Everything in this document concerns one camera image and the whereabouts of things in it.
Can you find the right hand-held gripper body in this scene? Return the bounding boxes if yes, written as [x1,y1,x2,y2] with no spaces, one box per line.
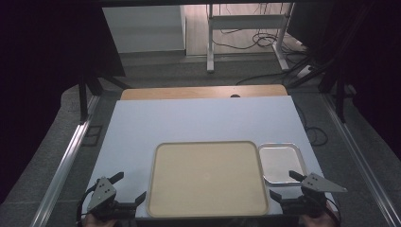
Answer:
[279,172,348,218]

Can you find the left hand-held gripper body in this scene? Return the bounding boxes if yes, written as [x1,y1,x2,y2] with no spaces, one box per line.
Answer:
[85,176,138,221]

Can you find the person's left hand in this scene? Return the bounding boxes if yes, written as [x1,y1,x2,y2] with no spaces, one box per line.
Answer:
[82,213,118,227]

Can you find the person's right hand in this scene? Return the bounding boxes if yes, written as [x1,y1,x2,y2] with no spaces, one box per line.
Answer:
[297,201,342,227]

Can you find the small metal tray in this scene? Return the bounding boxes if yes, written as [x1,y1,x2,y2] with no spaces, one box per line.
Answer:
[258,142,308,185]

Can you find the floor outlet box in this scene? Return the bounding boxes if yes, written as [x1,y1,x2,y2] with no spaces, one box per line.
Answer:
[81,125,104,148]

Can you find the beige plastic tray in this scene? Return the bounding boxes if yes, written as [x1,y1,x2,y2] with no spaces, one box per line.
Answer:
[146,140,270,219]

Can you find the black metal stand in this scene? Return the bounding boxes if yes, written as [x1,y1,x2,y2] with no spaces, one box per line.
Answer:
[287,46,357,124]
[78,61,131,125]

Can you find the white power strip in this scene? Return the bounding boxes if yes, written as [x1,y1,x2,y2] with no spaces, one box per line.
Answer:
[296,64,314,79]

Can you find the white cabinet panel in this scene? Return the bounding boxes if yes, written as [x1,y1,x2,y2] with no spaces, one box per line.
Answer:
[102,5,187,54]

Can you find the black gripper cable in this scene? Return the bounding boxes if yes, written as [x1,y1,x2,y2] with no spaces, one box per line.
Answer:
[325,197,342,227]
[76,183,97,226]

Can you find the black floor cable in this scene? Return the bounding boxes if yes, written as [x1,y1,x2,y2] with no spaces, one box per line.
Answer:
[294,102,329,148]

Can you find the aluminium floor rail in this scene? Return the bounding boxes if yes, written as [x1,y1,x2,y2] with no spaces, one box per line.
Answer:
[29,94,101,227]
[321,93,401,227]

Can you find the tangled black cables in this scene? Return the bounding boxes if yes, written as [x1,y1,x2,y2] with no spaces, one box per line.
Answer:
[211,27,308,56]

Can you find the white metal desk frame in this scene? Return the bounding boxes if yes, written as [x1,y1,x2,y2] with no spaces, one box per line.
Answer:
[206,2,295,74]

